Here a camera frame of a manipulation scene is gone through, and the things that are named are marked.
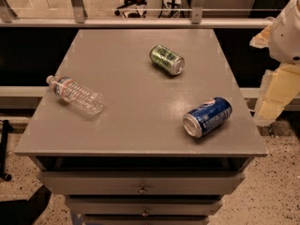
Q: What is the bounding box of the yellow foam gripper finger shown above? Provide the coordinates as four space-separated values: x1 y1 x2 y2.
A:
249 25 272 49
253 63 300 127

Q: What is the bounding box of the green soda can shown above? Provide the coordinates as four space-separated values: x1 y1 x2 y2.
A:
149 45 185 76

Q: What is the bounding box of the blue Pepsi can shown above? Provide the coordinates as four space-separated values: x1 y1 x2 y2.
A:
183 97 233 138

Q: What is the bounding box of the black office chair base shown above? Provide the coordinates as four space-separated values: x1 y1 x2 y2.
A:
114 0 147 18

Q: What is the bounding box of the middle drawer with knob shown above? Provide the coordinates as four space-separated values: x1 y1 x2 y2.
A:
67 196 222 216

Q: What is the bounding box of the drawer with knob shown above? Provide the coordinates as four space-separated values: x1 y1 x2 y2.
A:
38 172 245 195
67 196 222 216

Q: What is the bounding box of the grey drawer cabinet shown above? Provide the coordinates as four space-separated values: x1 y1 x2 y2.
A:
16 29 266 225

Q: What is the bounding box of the clear plastic water bottle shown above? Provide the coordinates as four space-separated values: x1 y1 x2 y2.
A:
46 75 103 115

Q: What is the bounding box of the top drawer with knob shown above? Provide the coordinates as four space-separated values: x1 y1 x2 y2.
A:
38 172 245 195

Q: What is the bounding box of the metal railing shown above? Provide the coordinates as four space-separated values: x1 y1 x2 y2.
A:
0 0 273 28

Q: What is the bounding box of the black stand at left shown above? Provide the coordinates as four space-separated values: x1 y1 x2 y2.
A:
0 120 13 182

